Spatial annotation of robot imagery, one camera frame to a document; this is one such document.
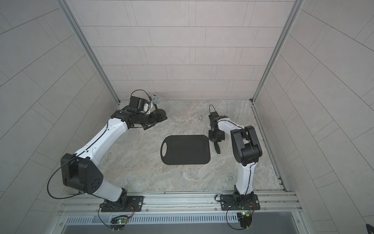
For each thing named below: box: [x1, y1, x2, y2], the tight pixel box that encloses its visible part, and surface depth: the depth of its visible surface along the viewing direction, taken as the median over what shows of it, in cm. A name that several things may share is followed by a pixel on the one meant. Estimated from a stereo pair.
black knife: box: [213, 141, 221, 155], surface depth 93 cm
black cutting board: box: [160, 134, 211, 165], surface depth 93 cm
